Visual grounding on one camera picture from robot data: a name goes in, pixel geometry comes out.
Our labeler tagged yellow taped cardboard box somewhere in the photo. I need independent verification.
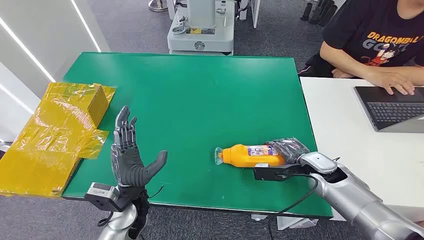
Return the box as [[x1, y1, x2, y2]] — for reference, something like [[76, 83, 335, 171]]
[[0, 82, 117, 199]]

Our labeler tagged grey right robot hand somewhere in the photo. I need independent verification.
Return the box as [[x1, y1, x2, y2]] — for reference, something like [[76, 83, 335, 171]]
[[264, 137, 311, 165]]

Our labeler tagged person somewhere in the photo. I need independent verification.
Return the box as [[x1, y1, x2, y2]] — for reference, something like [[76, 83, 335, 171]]
[[298, 0, 424, 97]]

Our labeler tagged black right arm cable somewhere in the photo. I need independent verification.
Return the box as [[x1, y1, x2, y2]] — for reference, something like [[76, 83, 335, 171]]
[[266, 172, 320, 240]]

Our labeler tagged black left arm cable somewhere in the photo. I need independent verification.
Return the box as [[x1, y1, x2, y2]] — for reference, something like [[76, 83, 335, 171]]
[[96, 184, 165, 228]]

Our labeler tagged metal chair base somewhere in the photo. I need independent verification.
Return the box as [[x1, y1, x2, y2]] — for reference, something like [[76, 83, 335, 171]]
[[148, 0, 169, 13]]

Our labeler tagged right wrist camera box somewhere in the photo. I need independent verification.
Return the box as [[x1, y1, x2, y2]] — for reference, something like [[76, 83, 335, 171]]
[[253, 163, 312, 182]]

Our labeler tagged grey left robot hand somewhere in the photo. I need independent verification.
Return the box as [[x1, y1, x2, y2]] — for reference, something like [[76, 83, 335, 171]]
[[110, 105, 168, 188]]

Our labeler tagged orange plastic bottle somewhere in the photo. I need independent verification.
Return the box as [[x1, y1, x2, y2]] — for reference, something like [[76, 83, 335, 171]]
[[214, 144, 286, 169]]

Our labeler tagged person's hand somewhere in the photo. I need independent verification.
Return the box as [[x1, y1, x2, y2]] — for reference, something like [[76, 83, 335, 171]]
[[331, 67, 355, 80], [365, 69, 417, 97]]

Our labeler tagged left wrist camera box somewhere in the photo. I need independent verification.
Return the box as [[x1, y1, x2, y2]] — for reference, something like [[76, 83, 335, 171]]
[[84, 182, 122, 213]]

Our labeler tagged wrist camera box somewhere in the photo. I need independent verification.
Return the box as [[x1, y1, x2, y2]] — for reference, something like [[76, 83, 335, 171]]
[[84, 182, 122, 213], [253, 163, 312, 182]]

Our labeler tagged grey laptop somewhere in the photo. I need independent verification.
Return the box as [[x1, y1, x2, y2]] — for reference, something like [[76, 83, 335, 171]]
[[353, 86, 424, 134]]

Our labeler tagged black cylinder post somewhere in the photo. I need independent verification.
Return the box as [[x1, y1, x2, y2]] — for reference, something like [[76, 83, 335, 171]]
[[318, 3, 339, 28], [308, 0, 327, 25], [300, 2, 314, 21]]

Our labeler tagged white panel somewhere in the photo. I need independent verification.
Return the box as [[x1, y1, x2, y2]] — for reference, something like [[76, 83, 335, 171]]
[[239, 0, 261, 29]]

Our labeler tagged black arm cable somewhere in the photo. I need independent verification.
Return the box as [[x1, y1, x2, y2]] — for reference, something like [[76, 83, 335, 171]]
[[266, 172, 320, 240], [96, 184, 165, 228]]

